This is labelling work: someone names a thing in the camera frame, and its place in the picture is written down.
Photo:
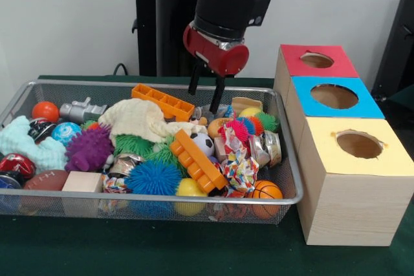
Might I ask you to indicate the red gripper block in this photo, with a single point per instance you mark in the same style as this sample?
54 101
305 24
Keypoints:
217 53

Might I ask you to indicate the crushed clear plastic bottle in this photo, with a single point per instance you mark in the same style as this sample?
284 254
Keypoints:
202 112

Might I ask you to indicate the long orange toy brick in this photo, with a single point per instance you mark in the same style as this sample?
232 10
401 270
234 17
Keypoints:
163 101

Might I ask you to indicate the orange toy brick round studs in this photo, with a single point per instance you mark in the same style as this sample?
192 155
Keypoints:
197 161

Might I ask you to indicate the clear shallow mesh bin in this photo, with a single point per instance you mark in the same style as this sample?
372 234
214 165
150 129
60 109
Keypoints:
84 211

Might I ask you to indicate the wooden box three holes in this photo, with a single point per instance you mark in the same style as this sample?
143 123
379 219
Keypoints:
349 198

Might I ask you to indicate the small black white soccer ball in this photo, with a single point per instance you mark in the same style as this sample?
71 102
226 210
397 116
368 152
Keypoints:
204 144

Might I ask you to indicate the cream knitted cloth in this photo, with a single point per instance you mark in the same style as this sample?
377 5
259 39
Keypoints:
139 117

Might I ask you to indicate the crushed silver can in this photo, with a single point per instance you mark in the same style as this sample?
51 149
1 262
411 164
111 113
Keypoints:
272 148

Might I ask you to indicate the yellow ball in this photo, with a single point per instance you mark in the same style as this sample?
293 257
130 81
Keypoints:
190 189

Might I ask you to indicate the blue spiky ball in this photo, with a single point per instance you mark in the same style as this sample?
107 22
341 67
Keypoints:
152 178

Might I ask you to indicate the small orange basketball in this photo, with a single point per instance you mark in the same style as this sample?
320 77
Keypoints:
266 191

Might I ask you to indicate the purple spiky ball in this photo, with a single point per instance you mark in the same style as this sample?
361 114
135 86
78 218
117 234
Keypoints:
89 148

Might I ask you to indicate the red orange ball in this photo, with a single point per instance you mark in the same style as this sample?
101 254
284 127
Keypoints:
44 111

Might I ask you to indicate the dark green table cloth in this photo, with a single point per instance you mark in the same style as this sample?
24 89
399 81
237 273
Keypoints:
194 250

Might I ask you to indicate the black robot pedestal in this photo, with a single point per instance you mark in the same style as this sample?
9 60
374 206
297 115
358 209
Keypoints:
168 37

